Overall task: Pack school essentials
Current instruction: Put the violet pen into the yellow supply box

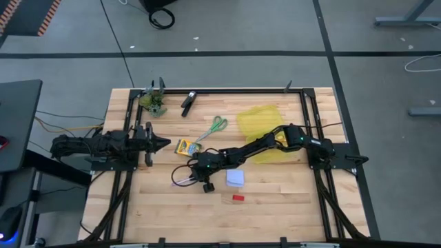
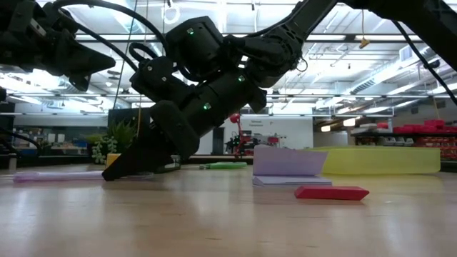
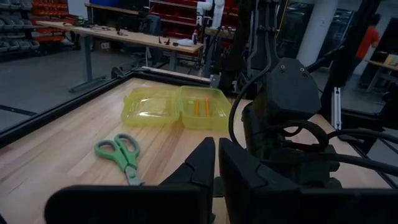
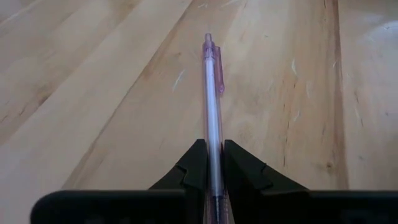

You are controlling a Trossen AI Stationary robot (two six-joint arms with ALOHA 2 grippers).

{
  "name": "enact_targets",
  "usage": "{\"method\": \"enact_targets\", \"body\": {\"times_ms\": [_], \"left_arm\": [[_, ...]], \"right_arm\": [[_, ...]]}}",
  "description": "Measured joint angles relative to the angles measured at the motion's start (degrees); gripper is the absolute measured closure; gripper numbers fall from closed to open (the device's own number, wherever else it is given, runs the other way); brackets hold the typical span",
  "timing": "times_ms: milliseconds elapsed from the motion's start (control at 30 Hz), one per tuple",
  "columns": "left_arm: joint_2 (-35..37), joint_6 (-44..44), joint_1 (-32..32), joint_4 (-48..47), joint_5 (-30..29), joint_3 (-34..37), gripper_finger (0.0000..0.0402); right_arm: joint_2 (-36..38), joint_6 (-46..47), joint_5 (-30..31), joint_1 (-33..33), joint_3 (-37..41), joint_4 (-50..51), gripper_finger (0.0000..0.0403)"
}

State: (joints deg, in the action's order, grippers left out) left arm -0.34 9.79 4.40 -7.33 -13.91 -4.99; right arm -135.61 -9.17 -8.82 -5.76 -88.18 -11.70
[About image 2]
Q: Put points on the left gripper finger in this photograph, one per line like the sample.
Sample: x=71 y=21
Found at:
x=85 y=60

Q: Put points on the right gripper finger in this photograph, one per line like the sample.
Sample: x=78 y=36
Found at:
x=171 y=132

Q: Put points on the clear purple ruler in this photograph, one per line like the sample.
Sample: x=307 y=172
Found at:
x=53 y=176

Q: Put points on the red eraser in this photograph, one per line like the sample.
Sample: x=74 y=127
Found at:
x=332 y=192

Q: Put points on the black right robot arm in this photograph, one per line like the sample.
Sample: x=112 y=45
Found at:
x=278 y=50

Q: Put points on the red machine on stand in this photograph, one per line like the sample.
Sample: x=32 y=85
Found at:
x=244 y=141

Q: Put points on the potted green plant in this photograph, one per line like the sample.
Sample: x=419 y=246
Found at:
x=119 y=133

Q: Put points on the yellow plastic bag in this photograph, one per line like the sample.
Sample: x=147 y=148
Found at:
x=385 y=160

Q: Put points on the shelf with red grey bins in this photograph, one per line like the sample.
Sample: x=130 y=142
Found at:
x=428 y=128

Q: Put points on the black aluminium table frame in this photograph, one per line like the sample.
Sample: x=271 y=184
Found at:
x=214 y=158

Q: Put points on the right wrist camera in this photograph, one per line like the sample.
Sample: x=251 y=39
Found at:
x=157 y=80

